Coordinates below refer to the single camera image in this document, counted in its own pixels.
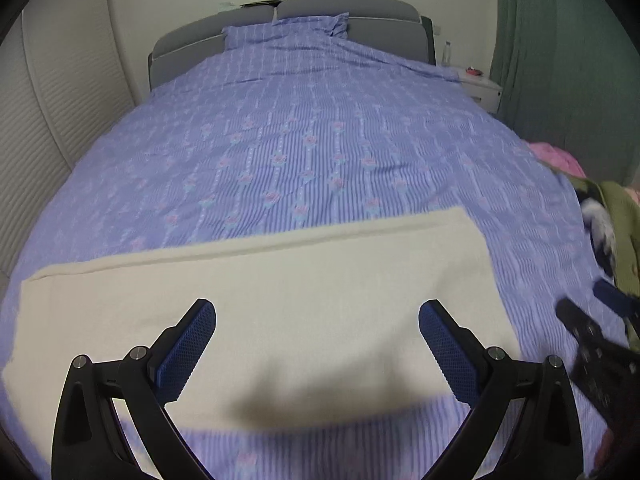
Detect green curtain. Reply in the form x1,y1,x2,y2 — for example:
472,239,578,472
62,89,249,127
490,0,639,184

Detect cream white pants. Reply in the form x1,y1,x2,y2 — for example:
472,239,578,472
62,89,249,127
2,207,520,437

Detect white louvered wardrobe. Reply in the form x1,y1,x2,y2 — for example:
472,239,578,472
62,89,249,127
1,0,134,282

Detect olive green garment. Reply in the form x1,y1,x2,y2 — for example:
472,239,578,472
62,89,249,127
599,181,640,297

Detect purple floral duvet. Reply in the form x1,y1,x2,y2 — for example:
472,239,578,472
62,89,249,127
0,13,632,480

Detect white nightstand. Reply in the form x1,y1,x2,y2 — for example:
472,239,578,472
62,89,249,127
451,66,502,115

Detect black white garment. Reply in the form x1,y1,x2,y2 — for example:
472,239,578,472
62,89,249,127
580,198,616,278

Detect grey padded headboard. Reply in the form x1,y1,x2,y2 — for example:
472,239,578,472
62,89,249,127
148,0,435,89

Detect purple floral pillow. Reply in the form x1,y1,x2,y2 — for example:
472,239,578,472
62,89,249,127
222,12,349,51

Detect clear plastic bottle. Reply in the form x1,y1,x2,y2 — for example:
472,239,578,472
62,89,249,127
440,41,451,66

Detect pink garment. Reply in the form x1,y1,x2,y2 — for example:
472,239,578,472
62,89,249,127
528,142,586,178

